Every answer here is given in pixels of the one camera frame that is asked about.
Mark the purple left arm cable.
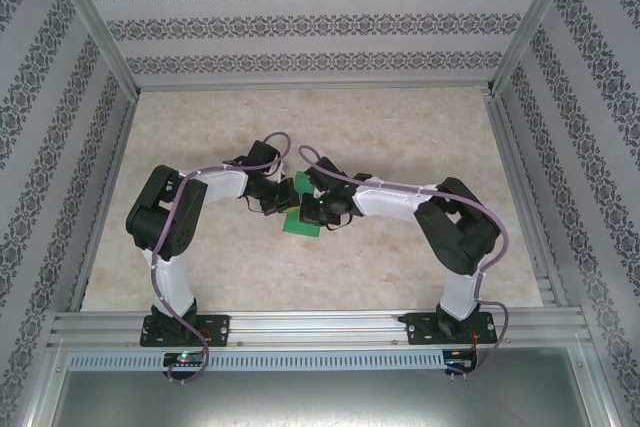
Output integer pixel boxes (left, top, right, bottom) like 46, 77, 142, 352
149, 131, 294, 388

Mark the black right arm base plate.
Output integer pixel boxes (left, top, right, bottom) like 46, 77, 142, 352
402, 311, 496, 347

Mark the aluminium side rail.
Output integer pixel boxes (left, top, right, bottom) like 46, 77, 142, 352
68, 91, 142, 313
482, 89, 560, 308

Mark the white slotted cable duct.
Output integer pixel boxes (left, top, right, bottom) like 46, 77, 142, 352
67, 349, 449, 372

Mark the aluminium frame post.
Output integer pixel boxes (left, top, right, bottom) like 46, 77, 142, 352
44, 0, 140, 98
487, 0, 585, 96

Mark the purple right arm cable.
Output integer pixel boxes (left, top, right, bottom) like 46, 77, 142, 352
298, 145, 512, 378

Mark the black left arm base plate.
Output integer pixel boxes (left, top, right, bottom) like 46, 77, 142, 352
140, 314, 232, 348

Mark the grey metal sheet panel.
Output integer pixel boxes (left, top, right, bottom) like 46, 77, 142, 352
52, 369, 609, 427

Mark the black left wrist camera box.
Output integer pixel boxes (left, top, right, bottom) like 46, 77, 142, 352
267, 179, 300, 214

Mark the green paper sheet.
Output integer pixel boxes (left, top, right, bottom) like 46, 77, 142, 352
281, 170, 322, 239

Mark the aluminium slotted mounting rail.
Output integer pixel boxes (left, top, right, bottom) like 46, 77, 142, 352
47, 309, 587, 351

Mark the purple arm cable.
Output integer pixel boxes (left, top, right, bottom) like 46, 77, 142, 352
149, 131, 294, 388
298, 145, 512, 378

